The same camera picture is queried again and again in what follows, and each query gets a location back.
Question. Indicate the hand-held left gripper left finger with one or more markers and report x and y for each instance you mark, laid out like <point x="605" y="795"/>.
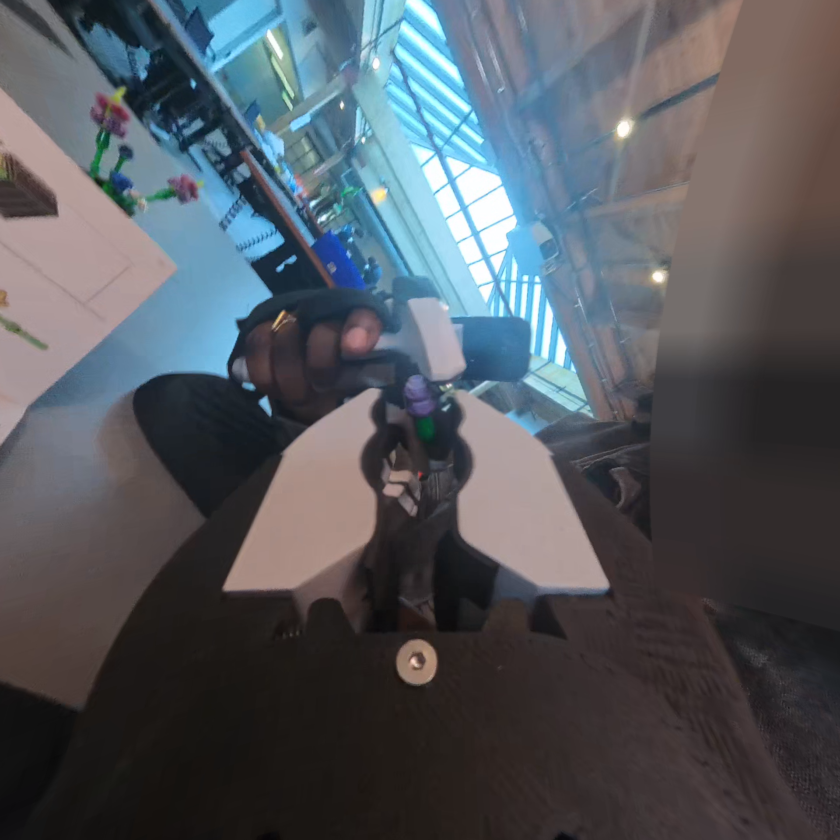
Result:
<point x="308" y="512"/>

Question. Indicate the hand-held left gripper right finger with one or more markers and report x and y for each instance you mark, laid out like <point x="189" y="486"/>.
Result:
<point x="525" y="512"/>

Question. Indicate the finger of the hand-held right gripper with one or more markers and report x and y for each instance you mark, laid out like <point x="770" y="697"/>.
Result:
<point x="436" y="334"/>

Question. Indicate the purple toy flower green stem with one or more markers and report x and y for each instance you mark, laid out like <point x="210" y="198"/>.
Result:
<point x="420" y="400"/>

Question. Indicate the white desk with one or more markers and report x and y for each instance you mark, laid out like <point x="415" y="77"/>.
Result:
<point x="65" y="275"/>

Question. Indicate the person's right hand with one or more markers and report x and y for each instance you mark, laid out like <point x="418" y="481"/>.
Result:
<point x="308" y="367"/>

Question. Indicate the large blue plastic bin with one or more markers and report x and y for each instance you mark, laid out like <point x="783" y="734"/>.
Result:
<point x="338" y="259"/>

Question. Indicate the person's black trousers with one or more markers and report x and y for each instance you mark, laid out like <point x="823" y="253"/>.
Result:
<point x="197" y="433"/>

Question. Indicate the skylight window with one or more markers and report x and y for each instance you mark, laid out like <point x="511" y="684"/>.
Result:
<point x="459" y="190"/>

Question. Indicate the long wooden table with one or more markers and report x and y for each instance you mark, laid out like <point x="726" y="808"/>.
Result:
<point x="282" y="203"/>

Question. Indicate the round ceiling lamp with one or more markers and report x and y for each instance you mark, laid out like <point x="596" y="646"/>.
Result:
<point x="623" y="128"/>
<point x="658" y="275"/>

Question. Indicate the toy flower bouquet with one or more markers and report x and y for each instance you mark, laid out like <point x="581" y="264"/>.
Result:
<point x="115" y="157"/>

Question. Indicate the brown toy block piece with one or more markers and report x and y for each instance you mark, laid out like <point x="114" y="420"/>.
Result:
<point x="23" y="197"/>

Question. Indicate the white wall-mounted box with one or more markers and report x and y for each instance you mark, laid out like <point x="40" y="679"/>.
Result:
<point x="541" y="246"/>

